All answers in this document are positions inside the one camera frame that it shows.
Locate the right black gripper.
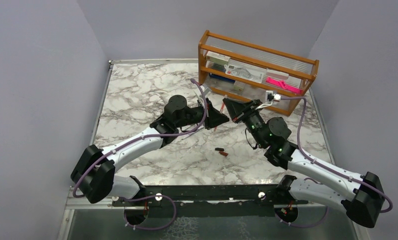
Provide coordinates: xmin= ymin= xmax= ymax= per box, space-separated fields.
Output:
xmin=221 ymin=100 xmax=266 ymax=149

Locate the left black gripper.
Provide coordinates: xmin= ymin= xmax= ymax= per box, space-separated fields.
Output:
xmin=175 ymin=95 xmax=228 ymax=129

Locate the orange highlighter pen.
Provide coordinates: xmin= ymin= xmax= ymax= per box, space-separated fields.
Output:
xmin=213 ymin=103 xmax=225 ymax=132

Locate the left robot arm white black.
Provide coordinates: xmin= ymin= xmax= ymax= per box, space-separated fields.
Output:
xmin=70 ymin=95 xmax=229 ymax=206

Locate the small cream box lower shelf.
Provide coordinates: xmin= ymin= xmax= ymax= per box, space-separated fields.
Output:
xmin=233 ymin=81 xmax=246 ymax=92

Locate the blue box lower shelf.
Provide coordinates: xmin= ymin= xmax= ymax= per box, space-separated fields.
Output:
xmin=208 ymin=73 xmax=236 ymax=84

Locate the white printed flat package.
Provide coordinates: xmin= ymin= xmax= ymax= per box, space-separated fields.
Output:
xmin=224 ymin=60 xmax=266 ymax=83

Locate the wooden orange shelf rack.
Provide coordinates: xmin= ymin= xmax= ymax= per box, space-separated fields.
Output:
xmin=197 ymin=30 xmax=320 ymax=116

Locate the white pink flat box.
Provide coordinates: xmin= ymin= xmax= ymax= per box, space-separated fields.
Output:
xmin=266 ymin=69 xmax=289 ymax=81

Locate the pink plastic item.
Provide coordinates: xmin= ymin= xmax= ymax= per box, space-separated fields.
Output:
xmin=265 ymin=77 xmax=303 ymax=94

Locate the white box top shelf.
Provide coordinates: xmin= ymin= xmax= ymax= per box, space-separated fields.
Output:
xmin=206 ymin=51 xmax=231 ymax=65

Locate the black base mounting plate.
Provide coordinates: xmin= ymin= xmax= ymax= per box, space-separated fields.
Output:
xmin=112 ymin=184 xmax=307 ymax=218

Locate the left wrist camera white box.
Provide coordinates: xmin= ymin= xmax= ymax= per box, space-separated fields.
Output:
xmin=195 ymin=84 xmax=212 ymax=100

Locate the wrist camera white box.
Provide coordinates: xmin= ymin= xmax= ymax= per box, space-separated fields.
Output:
xmin=265 ymin=90 xmax=282 ymax=104
xmin=195 ymin=84 xmax=212 ymax=100

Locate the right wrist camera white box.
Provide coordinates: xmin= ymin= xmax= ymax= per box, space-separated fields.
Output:
xmin=265 ymin=90 xmax=282 ymax=104

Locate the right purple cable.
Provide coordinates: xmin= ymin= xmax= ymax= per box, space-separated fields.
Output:
xmin=274 ymin=95 xmax=394 ymax=229

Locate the purple cable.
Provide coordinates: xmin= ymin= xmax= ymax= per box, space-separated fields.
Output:
xmin=72 ymin=78 xmax=210 ymax=231
xmin=274 ymin=95 xmax=394 ymax=229

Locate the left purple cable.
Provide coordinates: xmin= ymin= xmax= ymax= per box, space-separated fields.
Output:
xmin=72 ymin=78 xmax=210 ymax=231

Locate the aluminium frame rail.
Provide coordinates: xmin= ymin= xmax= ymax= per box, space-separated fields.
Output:
xmin=65 ymin=183 xmax=346 ymax=211

